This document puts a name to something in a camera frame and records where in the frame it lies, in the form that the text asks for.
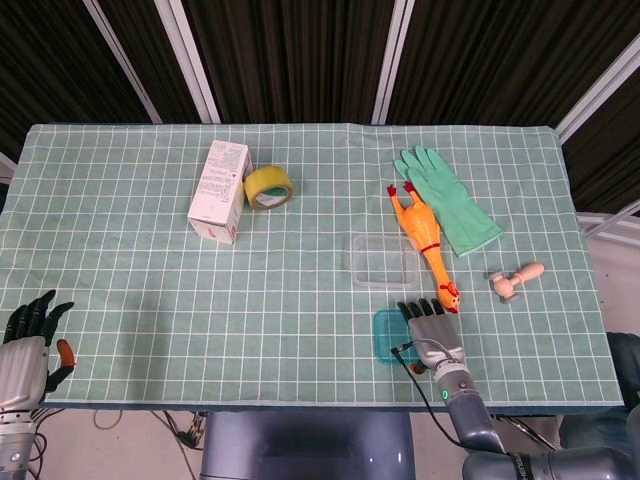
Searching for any orange rubber chicken toy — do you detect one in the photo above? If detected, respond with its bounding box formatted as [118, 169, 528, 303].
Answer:
[386, 180, 462, 316]

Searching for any white metal frame rail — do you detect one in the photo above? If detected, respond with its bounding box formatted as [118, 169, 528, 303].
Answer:
[574, 199, 640, 246]

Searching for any white frame post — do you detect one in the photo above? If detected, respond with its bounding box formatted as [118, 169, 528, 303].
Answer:
[82, 0, 164, 124]
[372, 0, 416, 125]
[554, 38, 640, 142]
[154, 0, 222, 124]

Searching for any blue plastic lid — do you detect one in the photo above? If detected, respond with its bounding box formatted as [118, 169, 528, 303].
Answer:
[373, 308, 422, 367]

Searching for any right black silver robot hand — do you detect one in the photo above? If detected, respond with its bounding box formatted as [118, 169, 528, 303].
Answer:
[397, 298, 466, 375]

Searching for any grey blue robot torso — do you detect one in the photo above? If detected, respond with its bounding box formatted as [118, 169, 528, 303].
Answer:
[199, 409, 416, 480]

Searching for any black floor cable with plug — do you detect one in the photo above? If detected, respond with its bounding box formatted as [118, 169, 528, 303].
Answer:
[149, 409, 211, 451]

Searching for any green checkered tablecloth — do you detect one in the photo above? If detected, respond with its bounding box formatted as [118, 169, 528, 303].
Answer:
[0, 122, 626, 409]

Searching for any clear plastic container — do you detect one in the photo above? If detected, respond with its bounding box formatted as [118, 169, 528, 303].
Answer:
[346, 234, 423, 291]

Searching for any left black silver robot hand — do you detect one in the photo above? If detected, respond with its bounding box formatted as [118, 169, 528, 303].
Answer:
[0, 289, 78, 414]

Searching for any yellow packing tape roll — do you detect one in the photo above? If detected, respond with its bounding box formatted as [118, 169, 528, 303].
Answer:
[243, 165, 296, 212]

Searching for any green rubber glove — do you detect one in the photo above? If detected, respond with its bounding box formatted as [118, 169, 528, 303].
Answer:
[393, 145, 505, 259]

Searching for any black right hand cable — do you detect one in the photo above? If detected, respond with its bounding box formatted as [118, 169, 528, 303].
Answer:
[389, 341, 501, 454]

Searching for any black pleated curtain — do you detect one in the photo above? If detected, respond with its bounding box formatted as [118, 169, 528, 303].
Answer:
[0, 0, 640, 216]

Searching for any small wooden toy hammer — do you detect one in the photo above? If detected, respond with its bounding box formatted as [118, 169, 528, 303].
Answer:
[483, 261, 545, 304]

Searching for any white cardboard box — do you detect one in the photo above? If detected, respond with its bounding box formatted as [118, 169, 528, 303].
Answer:
[187, 138, 253, 246]

